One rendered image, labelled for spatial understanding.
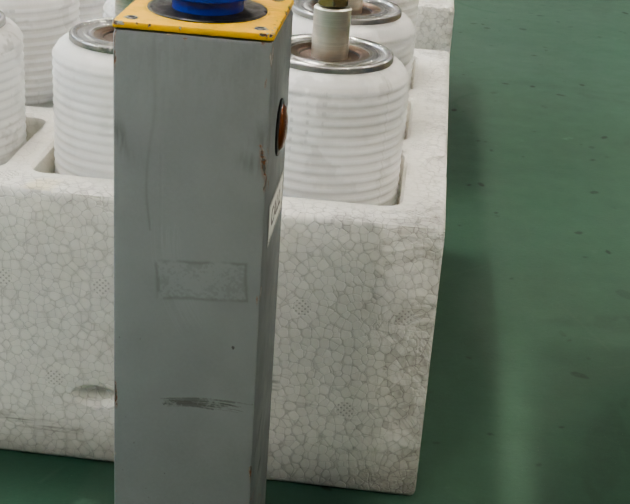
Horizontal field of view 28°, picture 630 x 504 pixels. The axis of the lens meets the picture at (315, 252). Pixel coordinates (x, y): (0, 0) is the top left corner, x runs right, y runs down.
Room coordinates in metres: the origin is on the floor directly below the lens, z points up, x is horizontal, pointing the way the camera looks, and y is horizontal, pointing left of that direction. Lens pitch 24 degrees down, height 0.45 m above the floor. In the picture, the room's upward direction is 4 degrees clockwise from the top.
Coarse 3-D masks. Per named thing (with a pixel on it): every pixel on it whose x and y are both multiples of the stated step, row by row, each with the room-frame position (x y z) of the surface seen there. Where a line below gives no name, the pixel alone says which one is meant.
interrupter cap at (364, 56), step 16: (304, 48) 0.73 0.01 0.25; (352, 48) 0.74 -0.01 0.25; (368, 48) 0.74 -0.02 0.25; (384, 48) 0.74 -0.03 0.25; (304, 64) 0.69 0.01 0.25; (320, 64) 0.70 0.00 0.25; (336, 64) 0.70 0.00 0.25; (352, 64) 0.70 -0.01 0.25; (368, 64) 0.70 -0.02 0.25; (384, 64) 0.70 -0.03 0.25
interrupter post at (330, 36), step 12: (324, 12) 0.71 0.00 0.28; (336, 12) 0.71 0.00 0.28; (348, 12) 0.72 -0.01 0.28; (324, 24) 0.71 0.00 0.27; (336, 24) 0.71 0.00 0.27; (348, 24) 0.72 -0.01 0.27; (312, 36) 0.72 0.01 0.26; (324, 36) 0.71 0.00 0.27; (336, 36) 0.71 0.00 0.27; (348, 36) 0.72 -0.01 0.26; (312, 48) 0.72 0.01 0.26; (324, 48) 0.71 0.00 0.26; (336, 48) 0.71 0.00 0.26; (348, 48) 0.72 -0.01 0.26; (324, 60) 0.71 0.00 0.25; (336, 60) 0.71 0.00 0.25
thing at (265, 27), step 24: (144, 0) 0.56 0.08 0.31; (168, 0) 0.56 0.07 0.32; (264, 0) 0.58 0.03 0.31; (288, 0) 0.58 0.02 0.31; (120, 24) 0.52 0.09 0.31; (144, 24) 0.52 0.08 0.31; (168, 24) 0.52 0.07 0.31; (192, 24) 0.53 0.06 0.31; (216, 24) 0.53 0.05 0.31; (240, 24) 0.53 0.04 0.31; (264, 24) 0.53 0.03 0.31
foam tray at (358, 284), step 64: (448, 64) 0.99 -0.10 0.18; (0, 192) 0.66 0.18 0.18; (64, 192) 0.66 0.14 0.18; (0, 256) 0.66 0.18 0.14; (64, 256) 0.66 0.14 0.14; (320, 256) 0.65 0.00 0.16; (384, 256) 0.64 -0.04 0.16; (0, 320) 0.66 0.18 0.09; (64, 320) 0.66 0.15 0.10; (320, 320) 0.65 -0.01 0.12; (384, 320) 0.64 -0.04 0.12; (0, 384) 0.66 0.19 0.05; (64, 384) 0.66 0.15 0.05; (320, 384) 0.65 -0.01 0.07; (384, 384) 0.64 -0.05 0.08; (0, 448) 0.66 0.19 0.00; (64, 448) 0.66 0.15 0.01; (320, 448) 0.65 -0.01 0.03; (384, 448) 0.64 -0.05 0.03
